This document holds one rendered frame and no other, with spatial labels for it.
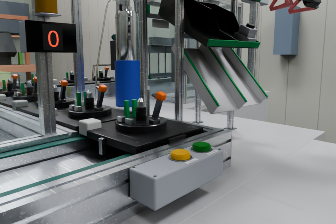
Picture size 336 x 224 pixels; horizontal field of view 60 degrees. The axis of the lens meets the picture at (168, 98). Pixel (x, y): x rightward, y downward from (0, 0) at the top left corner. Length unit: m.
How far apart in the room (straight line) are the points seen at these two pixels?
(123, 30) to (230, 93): 0.90
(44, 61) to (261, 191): 0.60
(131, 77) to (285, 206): 1.23
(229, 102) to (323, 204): 0.42
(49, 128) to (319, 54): 3.47
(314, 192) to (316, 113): 3.24
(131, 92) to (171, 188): 1.21
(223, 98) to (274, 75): 3.18
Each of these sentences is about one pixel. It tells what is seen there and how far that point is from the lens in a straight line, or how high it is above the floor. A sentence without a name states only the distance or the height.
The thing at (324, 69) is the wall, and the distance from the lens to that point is 3.90.
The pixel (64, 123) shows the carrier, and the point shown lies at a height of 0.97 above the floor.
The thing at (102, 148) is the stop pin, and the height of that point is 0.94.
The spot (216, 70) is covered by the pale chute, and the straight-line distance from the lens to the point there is 1.03.
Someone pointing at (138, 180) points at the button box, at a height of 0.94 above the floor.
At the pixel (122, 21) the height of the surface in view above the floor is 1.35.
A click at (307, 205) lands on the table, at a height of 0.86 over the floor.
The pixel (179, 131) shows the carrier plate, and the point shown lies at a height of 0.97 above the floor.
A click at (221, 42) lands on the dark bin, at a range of 0.91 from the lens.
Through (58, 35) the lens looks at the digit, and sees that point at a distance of 0.75.
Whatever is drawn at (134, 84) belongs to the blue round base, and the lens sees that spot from 1.71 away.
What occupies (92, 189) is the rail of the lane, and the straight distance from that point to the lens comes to 0.52.
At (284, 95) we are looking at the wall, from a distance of 4.09.
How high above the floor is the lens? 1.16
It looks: 8 degrees down
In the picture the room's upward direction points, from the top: straight up
